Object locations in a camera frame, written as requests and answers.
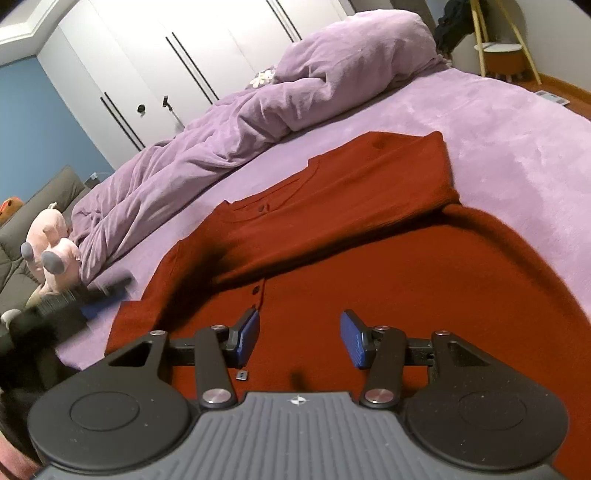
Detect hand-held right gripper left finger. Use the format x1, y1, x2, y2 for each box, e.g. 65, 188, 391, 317
105, 308, 260, 409

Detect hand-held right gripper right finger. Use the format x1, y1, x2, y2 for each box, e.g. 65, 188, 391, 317
339, 310, 492, 409

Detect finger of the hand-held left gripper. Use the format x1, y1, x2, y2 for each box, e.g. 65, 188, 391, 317
81, 273, 136, 301

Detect red knit cardigan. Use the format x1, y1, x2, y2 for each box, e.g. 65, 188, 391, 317
105, 130, 591, 480

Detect dark hanging clothes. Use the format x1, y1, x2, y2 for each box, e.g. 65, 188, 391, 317
435, 0, 477, 54

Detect pink plush toy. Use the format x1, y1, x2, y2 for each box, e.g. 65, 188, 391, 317
0, 202, 83, 324

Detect grey padded sofa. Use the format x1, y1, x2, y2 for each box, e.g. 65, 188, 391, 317
0, 165, 88, 315

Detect orange plush toy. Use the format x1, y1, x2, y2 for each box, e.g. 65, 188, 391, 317
0, 198, 24, 227

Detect purple crumpled duvet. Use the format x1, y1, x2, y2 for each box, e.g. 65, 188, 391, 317
69, 10, 451, 284

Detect white wardrobe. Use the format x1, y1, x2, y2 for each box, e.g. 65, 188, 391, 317
37, 0, 356, 153

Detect purple bed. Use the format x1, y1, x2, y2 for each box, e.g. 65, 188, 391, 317
55, 65, 591, 370

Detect white floor scale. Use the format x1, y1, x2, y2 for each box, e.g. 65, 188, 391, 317
533, 90, 572, 107

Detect white round stool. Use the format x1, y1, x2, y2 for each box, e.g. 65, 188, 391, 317
479, 41, 531, 83

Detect wooden rack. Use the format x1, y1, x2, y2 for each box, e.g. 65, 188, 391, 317
468, 0, 543, 86

